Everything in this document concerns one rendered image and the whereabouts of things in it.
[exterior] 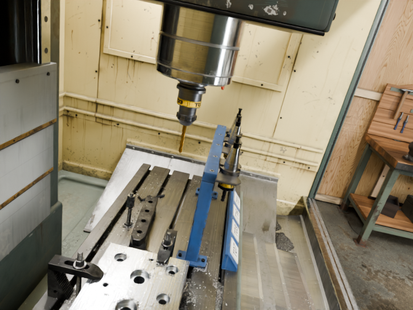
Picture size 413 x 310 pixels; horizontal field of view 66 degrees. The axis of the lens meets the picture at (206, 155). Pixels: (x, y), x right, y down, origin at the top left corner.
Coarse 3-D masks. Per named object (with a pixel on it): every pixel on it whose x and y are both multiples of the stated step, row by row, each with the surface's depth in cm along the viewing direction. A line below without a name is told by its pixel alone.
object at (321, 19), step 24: (144, 0) 64; (168, 0) 48; (192, 0) 48; (216, 0) 47; (240, 0) 47; (264, 0) 46; (288, 0) 46; (312, 0) 46; (336, 0) 46; (264, 24) 50; (288, 24) 48; (312, 24) 47
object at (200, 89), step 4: (180, 84) 63; (184, 84) 62; (188, 84) 62; (192, 84) 62; (196, 84) 62; (180, 88) 63; (184, 88) 62; (188, 88) 62; (192, 88) 62; (196, 88) 62; (200, 88) 63; (204, 88) 66; (188, 92) 62; (192, 92) 62; (196, 92) 62; (200, 92) 63; (204, 92) 64
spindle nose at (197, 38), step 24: (168, 24) 55; (192, 24) 53; (216, 24) 53; (240, 24) 56; (168, 48) 56; (192, 48) 54; (216, 48) 55; (168, 72) 57; (192, 72) 56; (216, 72) 57
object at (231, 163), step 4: (232, 148) 91; (236, 148) 91; (232, 152) 91; (236, 152) 91; (228, 156) 92; (232, 156) 91; (236, 156) 91; (228, 160) 92; (232, 160) 91; (236, 160) 92; (224, 164) 93; (228, 164) 92; (232, 164) 92; (236, 164) 92; (224, 168) 93; (228, 168) 92; (232, 168) 92; (236, 168) 93
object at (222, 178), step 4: (220, 176) 90; (224, 176) 90; (228, 176) 91; (232, 176) 91; (216, 180) 87; (220, 180) 88; (224, 180) 88; (228, 180) 88; (232, 180) 89; (236, 180) 89; (228, 184) 87; (232, 184) 87; (236, 184) 87
